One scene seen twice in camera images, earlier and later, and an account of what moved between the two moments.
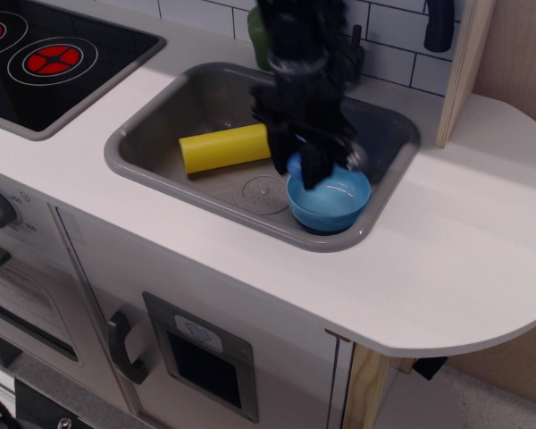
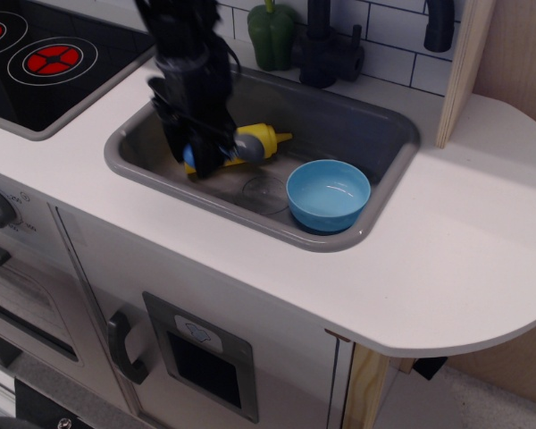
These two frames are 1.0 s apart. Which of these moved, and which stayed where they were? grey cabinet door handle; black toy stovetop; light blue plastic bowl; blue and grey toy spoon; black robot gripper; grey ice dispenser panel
Moved: black robot gripper; blue and grey toy spoon
Stayed: grey ice dispenser panel; light blue plastic bowl; grey cabinet door handle; black toy stovetop
